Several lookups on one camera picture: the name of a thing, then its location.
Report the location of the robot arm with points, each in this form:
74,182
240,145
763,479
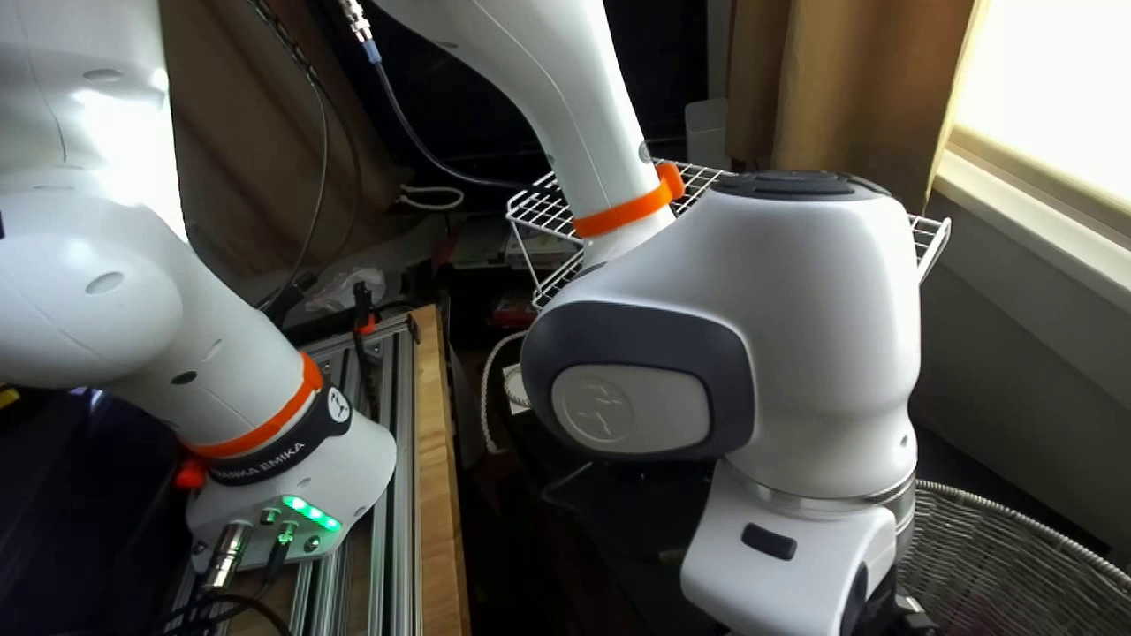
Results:
795,336

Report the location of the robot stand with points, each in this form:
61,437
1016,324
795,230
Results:
415,495

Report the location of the translucent plastic container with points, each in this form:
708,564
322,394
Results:
707,132

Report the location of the brown curtain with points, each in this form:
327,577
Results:
247,150

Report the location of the tan curtain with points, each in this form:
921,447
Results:
839,79

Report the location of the window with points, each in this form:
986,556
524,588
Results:
1051,88

